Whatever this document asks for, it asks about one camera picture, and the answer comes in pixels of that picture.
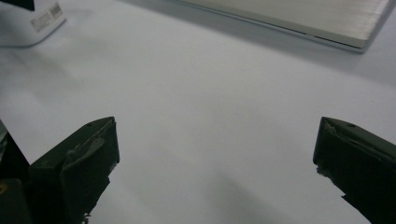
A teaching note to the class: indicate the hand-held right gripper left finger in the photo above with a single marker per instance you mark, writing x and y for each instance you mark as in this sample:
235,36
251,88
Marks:
77,168

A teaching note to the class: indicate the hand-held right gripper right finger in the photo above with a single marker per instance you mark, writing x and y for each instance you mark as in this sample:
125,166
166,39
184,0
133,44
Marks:
361,165

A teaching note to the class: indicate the white box with label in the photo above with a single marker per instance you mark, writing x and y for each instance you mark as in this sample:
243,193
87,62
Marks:
25,23

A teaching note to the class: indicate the silver closed laptop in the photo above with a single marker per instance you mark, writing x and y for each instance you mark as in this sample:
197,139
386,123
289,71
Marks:
299,15

